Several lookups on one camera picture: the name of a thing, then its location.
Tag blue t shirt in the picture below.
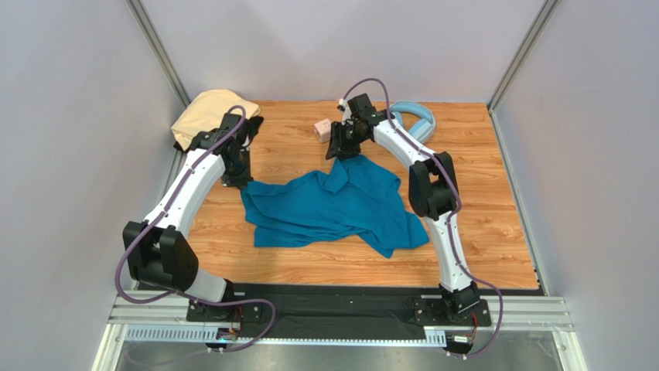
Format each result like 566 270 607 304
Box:
241 155 429 258

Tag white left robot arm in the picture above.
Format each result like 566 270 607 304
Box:
119 111 264 321

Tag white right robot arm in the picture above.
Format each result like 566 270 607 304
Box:
326 111 483 324

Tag pink cube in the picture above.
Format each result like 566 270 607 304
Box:
313 118 332 144

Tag black t shirt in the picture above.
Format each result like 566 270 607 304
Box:
173 114 264 155

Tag beige t shirt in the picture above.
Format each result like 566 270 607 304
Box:
171 89 261 152

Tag light blue headphones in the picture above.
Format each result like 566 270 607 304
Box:
390 100 437 144

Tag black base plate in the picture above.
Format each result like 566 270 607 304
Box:
138 279 493 341

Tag aluminium frame rail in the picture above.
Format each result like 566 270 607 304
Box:
93 284 586 370

